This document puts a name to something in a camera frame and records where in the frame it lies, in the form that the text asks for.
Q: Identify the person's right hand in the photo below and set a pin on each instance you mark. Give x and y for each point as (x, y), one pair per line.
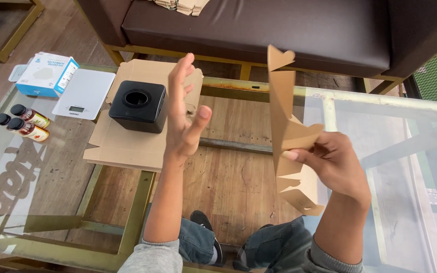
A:
(336, 165)

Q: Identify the person's left hand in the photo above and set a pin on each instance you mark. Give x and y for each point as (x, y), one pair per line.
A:
(182, 113)

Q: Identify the brown cardboard box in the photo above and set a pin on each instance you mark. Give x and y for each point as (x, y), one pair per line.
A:
(285, 125)

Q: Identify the black cube coffee grinder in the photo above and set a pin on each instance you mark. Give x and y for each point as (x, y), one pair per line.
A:
(139, 106)

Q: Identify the stack of flat cardboard sheets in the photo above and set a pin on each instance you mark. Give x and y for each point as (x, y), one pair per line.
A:
(135, 148)

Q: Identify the white digital kitchen scale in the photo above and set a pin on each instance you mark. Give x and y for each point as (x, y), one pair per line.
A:
(84, 93)

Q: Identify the person's blue jeans legs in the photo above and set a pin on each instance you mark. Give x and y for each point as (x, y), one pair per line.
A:
(264, 242)

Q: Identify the pile of folded cardboard pieces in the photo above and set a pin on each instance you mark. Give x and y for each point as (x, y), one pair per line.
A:
(182, 5)

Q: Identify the dark brown leather sofa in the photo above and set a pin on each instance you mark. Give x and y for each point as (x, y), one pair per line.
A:
(264, 30)

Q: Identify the person's black shoe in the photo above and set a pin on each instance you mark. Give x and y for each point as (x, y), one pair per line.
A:
(207, 235)

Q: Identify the blue white paper filter box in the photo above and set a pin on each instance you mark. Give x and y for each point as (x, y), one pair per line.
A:
(47, 74)

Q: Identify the small syrup bottle black cap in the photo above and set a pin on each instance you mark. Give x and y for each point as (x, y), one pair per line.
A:
(29, 129)
(1, 119)
(30, 115)

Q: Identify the gold metal frame side table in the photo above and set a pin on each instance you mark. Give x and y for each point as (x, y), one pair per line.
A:
(2, 30)

